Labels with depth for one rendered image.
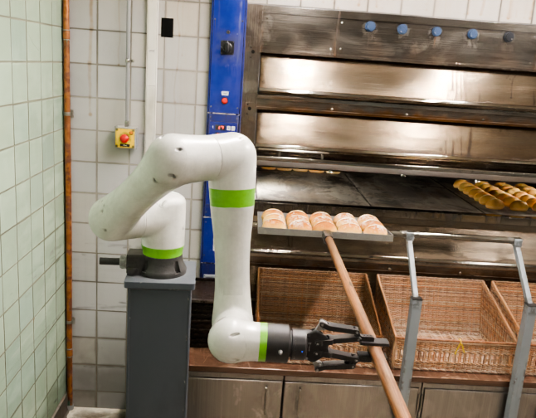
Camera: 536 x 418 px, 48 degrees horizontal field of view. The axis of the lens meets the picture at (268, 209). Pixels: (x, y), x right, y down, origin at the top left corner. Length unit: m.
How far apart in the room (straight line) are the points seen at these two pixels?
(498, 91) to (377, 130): 0.59
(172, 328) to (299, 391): 0.98
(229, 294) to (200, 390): 1.23
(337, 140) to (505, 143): 0.82
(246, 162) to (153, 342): 0.69
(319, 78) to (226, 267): 1.56
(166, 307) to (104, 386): 1.62
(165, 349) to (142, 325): 0.10
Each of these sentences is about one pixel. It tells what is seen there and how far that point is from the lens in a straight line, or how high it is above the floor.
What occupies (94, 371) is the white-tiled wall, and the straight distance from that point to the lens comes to 3.39.
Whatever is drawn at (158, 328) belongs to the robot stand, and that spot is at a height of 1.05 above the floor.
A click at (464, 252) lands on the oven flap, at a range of 3.20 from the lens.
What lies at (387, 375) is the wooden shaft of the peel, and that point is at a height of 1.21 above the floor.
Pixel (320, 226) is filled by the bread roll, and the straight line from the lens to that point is 2.46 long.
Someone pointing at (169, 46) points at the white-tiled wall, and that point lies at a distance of 2.91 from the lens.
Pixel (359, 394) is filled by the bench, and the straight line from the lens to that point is 2.76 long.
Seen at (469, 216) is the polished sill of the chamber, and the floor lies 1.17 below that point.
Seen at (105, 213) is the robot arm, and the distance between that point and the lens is 1.67.
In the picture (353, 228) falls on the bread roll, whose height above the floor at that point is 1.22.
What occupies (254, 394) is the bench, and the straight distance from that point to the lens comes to 2.72.
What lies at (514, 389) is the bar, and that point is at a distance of 2.87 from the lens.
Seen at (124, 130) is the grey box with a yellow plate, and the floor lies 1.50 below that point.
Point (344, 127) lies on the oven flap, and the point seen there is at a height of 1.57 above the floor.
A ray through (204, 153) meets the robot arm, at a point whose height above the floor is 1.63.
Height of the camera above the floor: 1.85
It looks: 14 degrees down
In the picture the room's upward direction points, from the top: 4 degrees clockwise
